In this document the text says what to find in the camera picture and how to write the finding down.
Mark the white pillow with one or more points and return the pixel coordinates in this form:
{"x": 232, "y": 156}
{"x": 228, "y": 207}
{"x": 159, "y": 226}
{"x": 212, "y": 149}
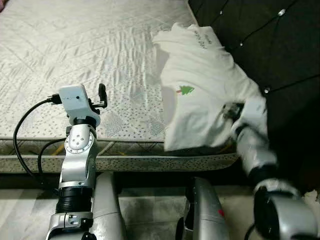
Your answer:
{"x": 200, "y": 70}

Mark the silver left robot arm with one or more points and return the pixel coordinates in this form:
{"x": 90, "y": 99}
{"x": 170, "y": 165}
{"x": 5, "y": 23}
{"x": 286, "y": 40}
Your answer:
{"x": 77, "y": 150}

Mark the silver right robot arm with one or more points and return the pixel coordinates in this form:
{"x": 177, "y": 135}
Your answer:
{"x": 255, "y": 150}

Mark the grey quilted mattress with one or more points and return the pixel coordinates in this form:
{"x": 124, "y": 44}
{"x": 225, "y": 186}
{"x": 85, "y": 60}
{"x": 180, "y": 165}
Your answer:
{"x": 75, "y": 50}

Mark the black tufted headboard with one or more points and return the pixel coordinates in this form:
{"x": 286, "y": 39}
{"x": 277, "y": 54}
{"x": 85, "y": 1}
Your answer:
{"x": 280, "y": 50}

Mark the silver right robot leg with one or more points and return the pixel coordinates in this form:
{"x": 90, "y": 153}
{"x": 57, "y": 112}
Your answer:
{"x": 207, "y": 210}

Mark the silver robot leg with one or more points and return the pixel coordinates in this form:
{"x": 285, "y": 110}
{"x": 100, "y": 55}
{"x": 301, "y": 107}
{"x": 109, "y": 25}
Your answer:
{"x": 107, "y": 210}
{"x": 207, "y": 210}

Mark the silver left robot leg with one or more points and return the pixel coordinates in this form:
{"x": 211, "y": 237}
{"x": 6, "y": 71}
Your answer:
{"x": 107, "y": 210}

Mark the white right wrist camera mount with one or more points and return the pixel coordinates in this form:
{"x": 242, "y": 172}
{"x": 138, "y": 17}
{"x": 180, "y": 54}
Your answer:
{"x": 255, "y": 112}

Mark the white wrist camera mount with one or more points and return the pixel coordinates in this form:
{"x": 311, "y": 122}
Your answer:
{"x": 75, "y": 100}
{"x": 255, "y": 112}

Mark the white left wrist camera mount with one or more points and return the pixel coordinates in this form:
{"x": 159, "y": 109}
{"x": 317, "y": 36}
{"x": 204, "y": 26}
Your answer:
{"x": 75, "y": 100}

